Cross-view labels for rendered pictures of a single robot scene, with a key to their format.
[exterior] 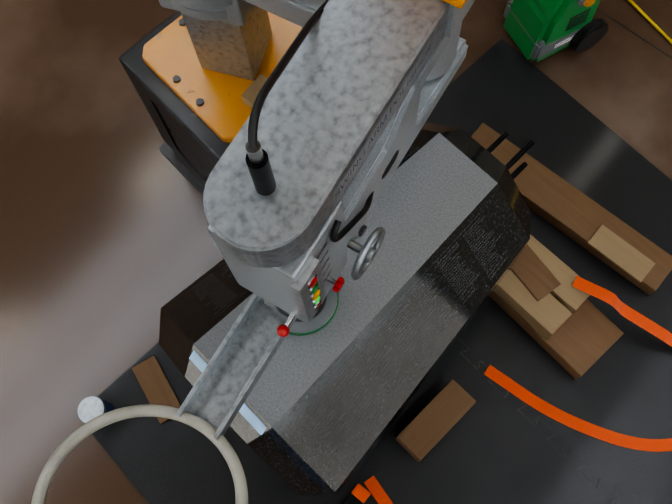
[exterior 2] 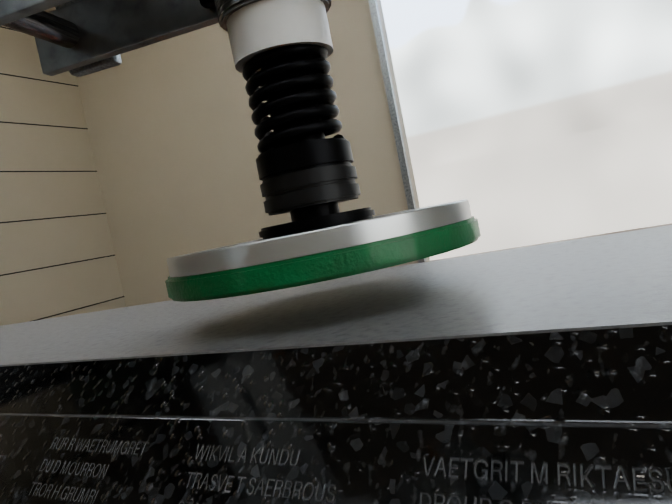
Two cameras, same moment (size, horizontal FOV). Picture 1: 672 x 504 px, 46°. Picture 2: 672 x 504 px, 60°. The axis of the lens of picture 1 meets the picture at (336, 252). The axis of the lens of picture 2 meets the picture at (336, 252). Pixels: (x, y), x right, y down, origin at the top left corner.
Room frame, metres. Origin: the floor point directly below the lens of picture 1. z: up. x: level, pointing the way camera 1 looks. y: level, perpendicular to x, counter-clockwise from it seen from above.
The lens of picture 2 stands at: (0.75, 0.51, 0.89)
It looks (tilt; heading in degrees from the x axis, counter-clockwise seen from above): 3 degrees down; 247
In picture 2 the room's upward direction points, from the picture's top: 11 degrees counter-clockwise
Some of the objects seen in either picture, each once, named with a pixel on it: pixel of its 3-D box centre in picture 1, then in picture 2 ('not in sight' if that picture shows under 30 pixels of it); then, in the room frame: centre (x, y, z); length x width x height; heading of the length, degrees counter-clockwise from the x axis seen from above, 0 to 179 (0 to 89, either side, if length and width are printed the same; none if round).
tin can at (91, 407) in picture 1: (96, 411); not in sight; (0.46, 0.98, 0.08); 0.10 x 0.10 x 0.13
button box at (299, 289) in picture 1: (309, 290); not in sight; (0.47, 0.07, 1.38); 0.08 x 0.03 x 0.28; 143
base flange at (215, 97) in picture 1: (237, 53); not in sight; (1.49, 0.25, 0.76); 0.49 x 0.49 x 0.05; 37
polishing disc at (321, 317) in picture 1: (300, 296); (319, 236); (0.59, 0.12, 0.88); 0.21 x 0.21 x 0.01
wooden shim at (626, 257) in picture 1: (620, 253); not in sight; (0.82, -1.11, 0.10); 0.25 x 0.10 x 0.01; 42
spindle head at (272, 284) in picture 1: (303, 220); not in sight; (0.66, 0.07, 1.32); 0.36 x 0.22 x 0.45; 143
